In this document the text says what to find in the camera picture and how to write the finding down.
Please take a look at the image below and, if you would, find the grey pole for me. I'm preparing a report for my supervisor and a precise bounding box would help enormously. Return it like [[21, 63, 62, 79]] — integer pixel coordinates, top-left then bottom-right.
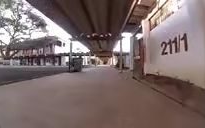
[[118, 33, 124, 74], [68, 38, 74, 73]]

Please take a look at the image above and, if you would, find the dark bin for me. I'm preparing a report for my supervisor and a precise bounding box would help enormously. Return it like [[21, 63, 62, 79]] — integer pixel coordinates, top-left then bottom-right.
[[71, 57, 84, 73]]

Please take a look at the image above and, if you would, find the dark gate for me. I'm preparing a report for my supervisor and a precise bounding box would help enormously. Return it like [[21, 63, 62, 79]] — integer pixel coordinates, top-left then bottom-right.
[[132, 35, 146, 80]]

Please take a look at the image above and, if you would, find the reddish-brown concrete pavement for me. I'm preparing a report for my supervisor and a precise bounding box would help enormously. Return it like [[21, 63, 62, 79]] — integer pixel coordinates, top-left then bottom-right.
[[0, 65, 205, 128]]

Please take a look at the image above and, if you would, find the overhead roof canopy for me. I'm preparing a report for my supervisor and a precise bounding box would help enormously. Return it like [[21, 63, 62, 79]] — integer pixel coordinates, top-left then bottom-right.
[[25, 0, 158, 58]]

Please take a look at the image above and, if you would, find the building with red trim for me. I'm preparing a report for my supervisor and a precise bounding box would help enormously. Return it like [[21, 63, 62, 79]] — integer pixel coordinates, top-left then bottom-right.
[[3, 35, 71, 67]]

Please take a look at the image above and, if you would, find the dark asphalt road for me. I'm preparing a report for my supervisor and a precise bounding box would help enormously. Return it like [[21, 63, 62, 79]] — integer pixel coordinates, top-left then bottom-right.
[[0, 64, 70, 88]]

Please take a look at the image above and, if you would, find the large tree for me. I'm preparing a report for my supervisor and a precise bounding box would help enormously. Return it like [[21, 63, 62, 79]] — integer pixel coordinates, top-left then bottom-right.
[[0, 0, 48, 61]]

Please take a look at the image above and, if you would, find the white wall with black numbers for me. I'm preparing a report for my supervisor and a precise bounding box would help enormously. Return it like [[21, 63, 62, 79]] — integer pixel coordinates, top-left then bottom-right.
[[141, 0, 205, 90]]

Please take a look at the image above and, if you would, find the dark strip beside wall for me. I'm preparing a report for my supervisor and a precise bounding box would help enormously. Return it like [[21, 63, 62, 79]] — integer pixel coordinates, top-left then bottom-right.
[[133, 73, 205, 122]]

